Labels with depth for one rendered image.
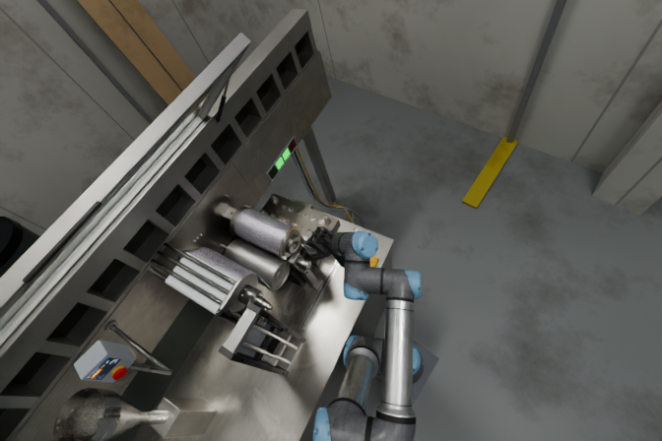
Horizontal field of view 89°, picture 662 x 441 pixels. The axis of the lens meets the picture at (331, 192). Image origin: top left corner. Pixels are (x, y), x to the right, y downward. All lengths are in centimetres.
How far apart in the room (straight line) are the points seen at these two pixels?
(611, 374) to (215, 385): 215
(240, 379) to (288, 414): 25
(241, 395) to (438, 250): 165
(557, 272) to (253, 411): 207
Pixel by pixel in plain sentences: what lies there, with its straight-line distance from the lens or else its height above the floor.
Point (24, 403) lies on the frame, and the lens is 143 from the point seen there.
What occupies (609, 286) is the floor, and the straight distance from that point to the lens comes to 285.
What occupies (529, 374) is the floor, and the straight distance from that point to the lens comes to 253.
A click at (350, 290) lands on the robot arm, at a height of 149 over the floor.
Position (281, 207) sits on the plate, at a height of 103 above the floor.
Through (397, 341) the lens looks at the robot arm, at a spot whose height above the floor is 148.
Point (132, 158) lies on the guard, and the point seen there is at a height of 202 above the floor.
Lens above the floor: 242
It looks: 55 degrees down
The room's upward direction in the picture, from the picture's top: 20 degrees counter-clockwise
